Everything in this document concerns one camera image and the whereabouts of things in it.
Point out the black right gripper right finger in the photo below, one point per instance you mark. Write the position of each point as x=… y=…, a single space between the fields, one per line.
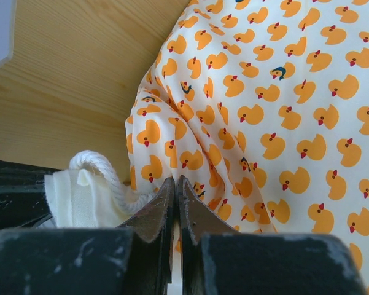
x=216 y=259

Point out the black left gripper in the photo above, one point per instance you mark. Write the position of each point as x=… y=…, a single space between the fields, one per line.
x=22 y=195

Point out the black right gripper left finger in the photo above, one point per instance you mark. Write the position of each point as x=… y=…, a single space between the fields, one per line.
x=133 y=258

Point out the wooden pet bed frame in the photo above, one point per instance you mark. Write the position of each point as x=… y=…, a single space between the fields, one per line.
x=74 y=75

